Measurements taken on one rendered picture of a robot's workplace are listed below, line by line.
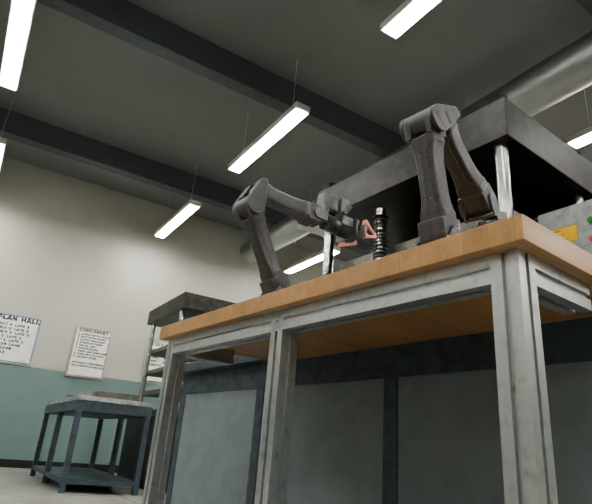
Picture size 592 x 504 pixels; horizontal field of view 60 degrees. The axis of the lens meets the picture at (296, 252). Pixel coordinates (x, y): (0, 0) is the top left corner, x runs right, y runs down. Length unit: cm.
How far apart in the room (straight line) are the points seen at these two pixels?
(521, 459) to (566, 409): 45
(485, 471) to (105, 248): 797
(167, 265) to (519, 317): 844
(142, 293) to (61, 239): 148
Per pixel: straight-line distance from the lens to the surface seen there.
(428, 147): 118
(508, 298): 79
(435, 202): 114
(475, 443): 129
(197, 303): 599
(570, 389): 119
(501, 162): 245
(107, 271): 873
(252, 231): 155
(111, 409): 520
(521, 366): 76
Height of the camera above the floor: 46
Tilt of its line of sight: 21 degrees up
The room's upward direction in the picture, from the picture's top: 5 degrees clockwise
